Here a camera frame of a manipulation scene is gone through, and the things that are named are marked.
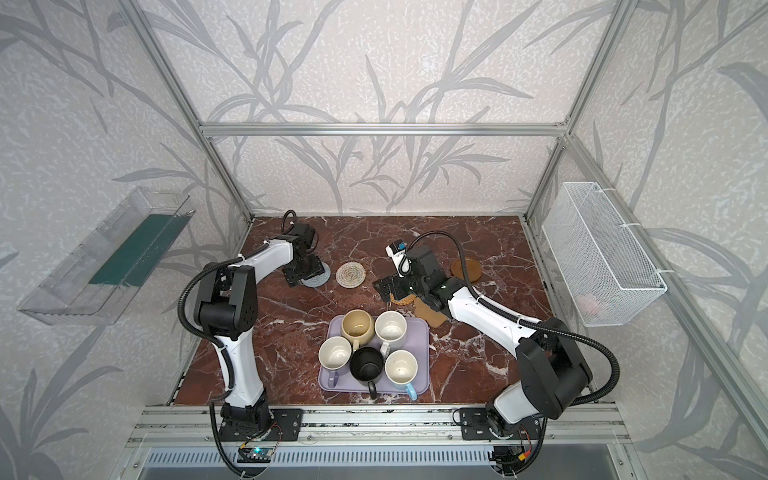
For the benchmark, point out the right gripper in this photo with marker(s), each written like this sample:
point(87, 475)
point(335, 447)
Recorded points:
point(395, 284)

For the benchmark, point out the white speckled mug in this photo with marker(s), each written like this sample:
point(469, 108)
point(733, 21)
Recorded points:
point(391, 330)

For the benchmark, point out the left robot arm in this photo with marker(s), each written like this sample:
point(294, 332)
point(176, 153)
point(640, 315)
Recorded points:
point(220, 305)

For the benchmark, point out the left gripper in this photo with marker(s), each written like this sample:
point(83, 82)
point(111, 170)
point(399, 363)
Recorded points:
point(308, 270)

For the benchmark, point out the white mug purple handle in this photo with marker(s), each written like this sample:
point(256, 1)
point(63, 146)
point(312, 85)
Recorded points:
point(333, 355)

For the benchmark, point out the clear plastic wall bin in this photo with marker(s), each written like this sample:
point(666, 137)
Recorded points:
point(97, 281)

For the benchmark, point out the beige ceramic mug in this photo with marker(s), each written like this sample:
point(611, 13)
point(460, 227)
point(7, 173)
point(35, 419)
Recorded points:
point(358, 328)

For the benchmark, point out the white patterned round coaster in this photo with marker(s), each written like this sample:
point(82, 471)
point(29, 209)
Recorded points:
point(350, 275)

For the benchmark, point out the brown wooden round coaster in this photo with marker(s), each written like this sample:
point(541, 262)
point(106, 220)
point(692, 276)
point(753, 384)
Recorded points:
point(474, 269)

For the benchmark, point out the cork paw-shaped coaster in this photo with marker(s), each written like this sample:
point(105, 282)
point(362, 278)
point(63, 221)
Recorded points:
point(433, 318)

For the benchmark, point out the woven rattan round coaster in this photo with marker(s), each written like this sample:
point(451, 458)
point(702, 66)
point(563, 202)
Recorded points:
point(408, 299)

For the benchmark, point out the green circuit board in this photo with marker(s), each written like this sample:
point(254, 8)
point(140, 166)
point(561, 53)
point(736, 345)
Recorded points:
point(252, 454)

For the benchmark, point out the white mug blue outside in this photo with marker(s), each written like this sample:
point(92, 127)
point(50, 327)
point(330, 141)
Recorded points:
point(401, 368)

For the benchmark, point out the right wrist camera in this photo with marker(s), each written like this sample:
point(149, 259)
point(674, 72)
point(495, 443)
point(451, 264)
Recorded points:
point(396, 250)

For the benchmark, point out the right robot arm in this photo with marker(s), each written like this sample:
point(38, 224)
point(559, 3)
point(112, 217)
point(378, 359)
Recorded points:
point(553, 372)

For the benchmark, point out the black mug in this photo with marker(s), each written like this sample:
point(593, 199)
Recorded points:
point(366, 366)

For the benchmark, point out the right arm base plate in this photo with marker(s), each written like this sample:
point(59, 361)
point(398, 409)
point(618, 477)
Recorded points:
point(475, 425)

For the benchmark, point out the pink object in basket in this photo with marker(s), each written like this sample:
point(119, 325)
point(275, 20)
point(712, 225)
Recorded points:
point(590, 305)

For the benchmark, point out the blue-grey round coaster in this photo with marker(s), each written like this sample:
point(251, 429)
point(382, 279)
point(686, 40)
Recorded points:
point(318, 280)

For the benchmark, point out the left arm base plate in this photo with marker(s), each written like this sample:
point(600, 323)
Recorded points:
point(282, 423)

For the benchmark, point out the aluminium mounting rail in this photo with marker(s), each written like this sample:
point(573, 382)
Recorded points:
point(379, 424)

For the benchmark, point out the white wire mesh basket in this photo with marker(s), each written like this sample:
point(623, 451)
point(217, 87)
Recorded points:
point(597, 252)

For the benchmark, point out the lavender tray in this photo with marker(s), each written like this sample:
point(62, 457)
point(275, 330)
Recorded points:
point(417, 343)

